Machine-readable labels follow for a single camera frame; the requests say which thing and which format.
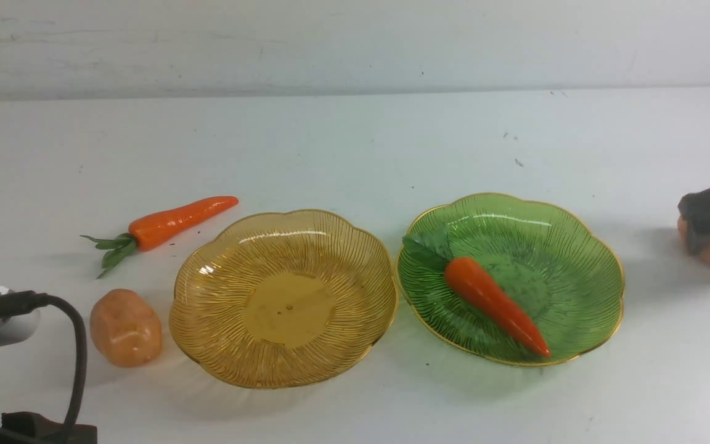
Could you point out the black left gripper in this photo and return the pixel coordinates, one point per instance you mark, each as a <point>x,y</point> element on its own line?
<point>28,427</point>

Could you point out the orange plastic carrot with leaves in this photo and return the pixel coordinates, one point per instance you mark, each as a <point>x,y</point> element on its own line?
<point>153,230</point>

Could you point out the green ribbed glass plate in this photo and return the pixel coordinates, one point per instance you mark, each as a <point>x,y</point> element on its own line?
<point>567,280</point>

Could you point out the orange carrot in green plate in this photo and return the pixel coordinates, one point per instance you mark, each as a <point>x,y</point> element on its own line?
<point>474,285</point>

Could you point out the amber ribbed glass plate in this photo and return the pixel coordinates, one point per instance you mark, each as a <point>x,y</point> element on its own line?
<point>280,300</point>

